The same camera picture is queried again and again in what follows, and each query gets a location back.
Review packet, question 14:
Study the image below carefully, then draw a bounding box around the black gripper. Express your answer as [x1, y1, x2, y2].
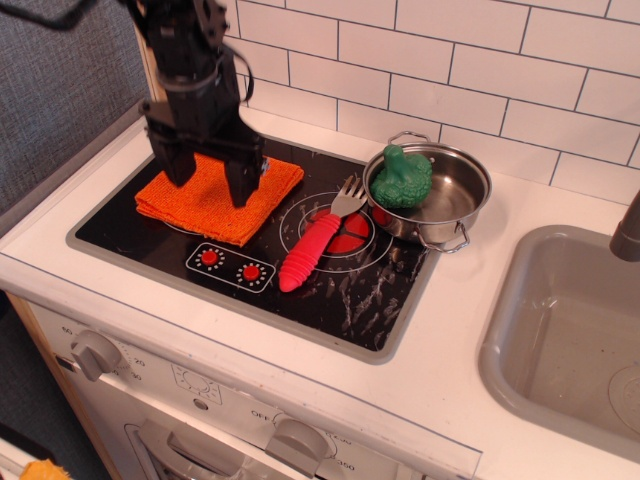
[140, 47, 265, 208]

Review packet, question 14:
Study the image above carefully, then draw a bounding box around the orange red knitted towel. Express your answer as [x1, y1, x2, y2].
[135, 154, 304, 247]

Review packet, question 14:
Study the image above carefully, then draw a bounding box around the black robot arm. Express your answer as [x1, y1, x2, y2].
[126, 1, 266, 208]

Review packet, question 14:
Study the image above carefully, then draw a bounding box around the black toy cooktop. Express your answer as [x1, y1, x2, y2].
[67, 139, 439, 363]

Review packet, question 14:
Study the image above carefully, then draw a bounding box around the wooden side panel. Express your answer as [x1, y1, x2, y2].
[125, 1, 167, 101]

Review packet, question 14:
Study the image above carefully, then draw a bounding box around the green toy broccoli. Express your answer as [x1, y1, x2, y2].
[371, 145, 433, 209]

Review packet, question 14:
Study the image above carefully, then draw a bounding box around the stainless steel pot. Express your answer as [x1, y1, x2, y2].
[363, 131, 492, 254]

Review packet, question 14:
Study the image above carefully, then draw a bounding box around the grey left oven knob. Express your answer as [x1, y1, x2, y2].
[71, 330, 122, 382]

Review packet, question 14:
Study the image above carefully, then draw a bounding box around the grey oven knob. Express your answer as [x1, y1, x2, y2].
[265, 419, 329, 478]
[71, 330, 122, 382]

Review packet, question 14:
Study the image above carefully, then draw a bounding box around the grey right oven knob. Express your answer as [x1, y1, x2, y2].
[265, 419, 329, 478]

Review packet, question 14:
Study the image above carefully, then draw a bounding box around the yellow orange cloth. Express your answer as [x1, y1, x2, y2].
[19, 460, 71, 480]

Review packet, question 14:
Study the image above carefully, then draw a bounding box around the grey plastic sink basin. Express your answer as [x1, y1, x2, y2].
[479, 225, 639, 462]

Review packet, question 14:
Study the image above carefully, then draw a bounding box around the grey faucet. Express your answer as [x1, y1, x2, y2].
[609, 192, 640, 262]

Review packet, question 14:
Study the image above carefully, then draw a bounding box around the fork with red handle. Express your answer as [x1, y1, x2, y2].
[278, 176, 367, 293]

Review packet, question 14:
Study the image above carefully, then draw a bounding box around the black cable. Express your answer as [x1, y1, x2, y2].
[0, 0, 255, 106]

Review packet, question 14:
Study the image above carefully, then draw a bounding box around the grey oven door handle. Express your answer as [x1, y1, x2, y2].
[138, 420, 282, 479]

